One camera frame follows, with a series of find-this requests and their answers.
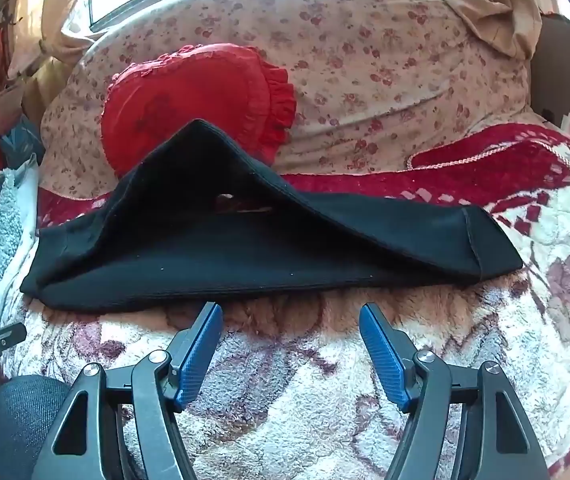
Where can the person's leg in dark jeans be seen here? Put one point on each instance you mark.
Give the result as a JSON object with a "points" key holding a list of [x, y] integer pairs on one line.
{"points": [[15, 420]]}

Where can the red heart-shaped frilled pillow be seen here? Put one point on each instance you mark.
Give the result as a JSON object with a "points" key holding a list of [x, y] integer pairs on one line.
{"points": [[190, 95]]}

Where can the red and white fleece blanket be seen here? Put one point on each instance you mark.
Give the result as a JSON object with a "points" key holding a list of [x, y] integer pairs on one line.
{"points": [[540, 310]]}

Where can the beige curtain cloth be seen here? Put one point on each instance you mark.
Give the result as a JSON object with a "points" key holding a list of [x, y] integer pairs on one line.
{"points": [[45, 25], [505, 15]]}

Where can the floral beige quilt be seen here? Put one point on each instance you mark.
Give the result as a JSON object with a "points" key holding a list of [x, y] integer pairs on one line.
{"points": [[365, 60]]}

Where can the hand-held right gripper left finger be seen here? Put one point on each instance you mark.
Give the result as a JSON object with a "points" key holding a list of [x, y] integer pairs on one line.
{"points": [[200, 355]]}

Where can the blue plastic bag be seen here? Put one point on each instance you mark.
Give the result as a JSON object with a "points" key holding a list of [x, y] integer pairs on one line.
{"points": [[22, 142]]}

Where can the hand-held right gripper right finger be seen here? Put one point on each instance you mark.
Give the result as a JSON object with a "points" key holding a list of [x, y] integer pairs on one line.
{"points": [[382, 355]]}

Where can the black pants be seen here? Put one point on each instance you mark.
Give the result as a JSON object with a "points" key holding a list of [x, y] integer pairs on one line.
{"points": [[215, 260]]}

